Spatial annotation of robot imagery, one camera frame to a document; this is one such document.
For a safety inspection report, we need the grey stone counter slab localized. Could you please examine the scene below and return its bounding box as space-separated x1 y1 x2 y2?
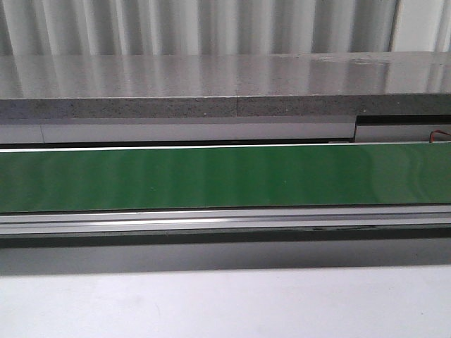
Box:
1 52 450 120

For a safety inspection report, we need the green conveyor belt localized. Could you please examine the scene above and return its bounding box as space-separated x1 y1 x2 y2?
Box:
1 142 450 213

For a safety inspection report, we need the white pleated curtain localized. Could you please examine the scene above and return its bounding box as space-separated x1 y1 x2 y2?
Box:
1 1 450 56

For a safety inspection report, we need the red wire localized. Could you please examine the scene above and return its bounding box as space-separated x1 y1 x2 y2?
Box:
428 130 451 144

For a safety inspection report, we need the aluminium conveyor frame rail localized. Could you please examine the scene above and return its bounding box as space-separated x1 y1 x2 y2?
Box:
1 205 450 235

